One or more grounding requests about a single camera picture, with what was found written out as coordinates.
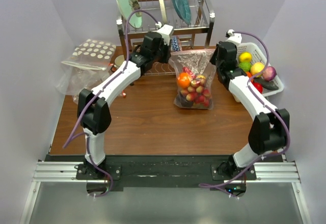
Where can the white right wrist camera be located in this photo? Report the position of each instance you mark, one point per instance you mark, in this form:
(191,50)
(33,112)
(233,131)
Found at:
(233,37)

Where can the teal plate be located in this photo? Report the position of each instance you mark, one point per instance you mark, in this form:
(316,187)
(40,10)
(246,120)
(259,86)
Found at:
(183,10)

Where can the pale yellow fruit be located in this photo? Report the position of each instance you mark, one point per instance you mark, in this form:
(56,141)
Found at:
(257,68)

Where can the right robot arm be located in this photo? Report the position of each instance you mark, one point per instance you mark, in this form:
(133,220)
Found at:
(269,133)

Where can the white plastic fruit basket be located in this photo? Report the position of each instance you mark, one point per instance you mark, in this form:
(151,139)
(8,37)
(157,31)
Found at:
(259,56)

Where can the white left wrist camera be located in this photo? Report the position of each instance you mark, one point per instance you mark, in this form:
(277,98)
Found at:
(166,31)

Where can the orange fruit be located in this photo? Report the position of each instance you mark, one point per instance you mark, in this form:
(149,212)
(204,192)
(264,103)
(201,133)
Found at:
(183,80)

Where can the red onion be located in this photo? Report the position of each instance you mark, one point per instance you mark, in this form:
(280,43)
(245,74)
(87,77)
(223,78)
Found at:
(269,73)

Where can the blue patterned bowl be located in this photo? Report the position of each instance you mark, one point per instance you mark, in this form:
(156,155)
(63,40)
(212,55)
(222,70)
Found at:
(176,44)

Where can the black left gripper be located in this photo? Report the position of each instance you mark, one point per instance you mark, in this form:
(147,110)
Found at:
(165,59)

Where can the green custard apple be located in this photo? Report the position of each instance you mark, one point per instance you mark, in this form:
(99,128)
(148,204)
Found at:
(245,66)

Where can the aluminium frame rail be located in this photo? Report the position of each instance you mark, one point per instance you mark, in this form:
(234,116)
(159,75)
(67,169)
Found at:
(269,192)

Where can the red apple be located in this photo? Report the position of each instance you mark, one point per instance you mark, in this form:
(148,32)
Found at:
(258,86)

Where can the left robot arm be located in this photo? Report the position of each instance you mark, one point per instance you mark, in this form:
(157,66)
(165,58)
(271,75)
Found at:
(94,105)

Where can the mint green floral plate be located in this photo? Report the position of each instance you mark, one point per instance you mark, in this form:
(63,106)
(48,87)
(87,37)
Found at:
(126,7)

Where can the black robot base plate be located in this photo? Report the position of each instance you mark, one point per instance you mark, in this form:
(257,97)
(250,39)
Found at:
(179,171)

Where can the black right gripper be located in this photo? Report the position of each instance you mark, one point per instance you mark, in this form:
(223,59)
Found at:
(213,60)

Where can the pile of plastic bags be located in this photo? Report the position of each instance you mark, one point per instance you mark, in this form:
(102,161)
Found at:
(88,66)

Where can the cream mug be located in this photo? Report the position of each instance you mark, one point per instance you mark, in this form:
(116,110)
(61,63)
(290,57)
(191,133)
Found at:
(117,63)

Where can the beige plate edge-on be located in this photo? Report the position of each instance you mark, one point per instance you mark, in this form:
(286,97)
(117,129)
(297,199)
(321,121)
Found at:
(163,11)

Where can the clear polka dot zip bag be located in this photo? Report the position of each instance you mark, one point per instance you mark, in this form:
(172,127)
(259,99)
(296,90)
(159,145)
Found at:
(197,60)

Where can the dark grey avocado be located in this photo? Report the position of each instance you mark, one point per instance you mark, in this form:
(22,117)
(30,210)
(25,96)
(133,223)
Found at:
(269,85)

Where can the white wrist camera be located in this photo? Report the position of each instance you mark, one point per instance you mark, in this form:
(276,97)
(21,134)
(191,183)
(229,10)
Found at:
(233,37)
(166,31)

